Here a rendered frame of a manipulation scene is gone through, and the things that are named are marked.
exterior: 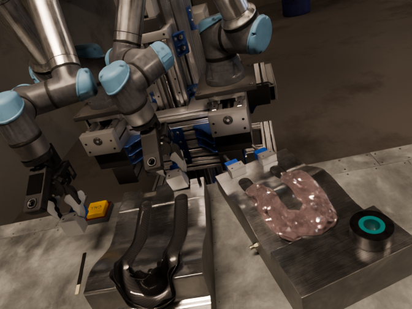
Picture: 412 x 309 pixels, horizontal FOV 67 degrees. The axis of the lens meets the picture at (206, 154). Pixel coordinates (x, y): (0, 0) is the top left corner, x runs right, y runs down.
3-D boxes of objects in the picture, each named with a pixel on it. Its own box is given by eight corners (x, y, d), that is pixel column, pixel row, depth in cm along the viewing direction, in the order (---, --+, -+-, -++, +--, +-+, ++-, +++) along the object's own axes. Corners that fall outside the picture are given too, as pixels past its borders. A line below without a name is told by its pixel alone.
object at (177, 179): (174, 163, 104) (167, 151, 101) (187, 158, 103) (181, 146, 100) (173, 192, 94) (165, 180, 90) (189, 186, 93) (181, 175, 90)
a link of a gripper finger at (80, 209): (97, 201, 89) (76, 179, 84) (91, 216, 84) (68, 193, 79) (88, 205, 90) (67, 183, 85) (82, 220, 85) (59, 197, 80)
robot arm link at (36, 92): (62, 100, 86) (56, 116, 77) (21, 113, 85) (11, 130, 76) (48, 73, 82) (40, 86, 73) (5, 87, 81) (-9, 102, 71)
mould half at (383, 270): (218, 189, 104) (211, 162, 98) (287, 160, 107) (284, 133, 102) (305, 328, 62) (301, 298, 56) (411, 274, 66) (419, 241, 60)
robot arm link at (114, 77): (133, 57, 71) (105, 80, 67) (156, 96, 78) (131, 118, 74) (116, 56, 76) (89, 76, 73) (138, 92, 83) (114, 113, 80)
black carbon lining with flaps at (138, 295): (141, 206, 94) (130, 183, 89) (192, 197, 93) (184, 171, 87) (117, 321, 65) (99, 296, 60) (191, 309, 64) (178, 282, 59)
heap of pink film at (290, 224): (238, 192, 91) (233, 171, 87) (292, 170, 94) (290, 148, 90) (284, 257, 70) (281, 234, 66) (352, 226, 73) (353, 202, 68)
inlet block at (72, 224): (81, 204, 96) (73, 191, 93) (97, 201, 96) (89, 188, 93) (67, 236, 85) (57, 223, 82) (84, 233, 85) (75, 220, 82)
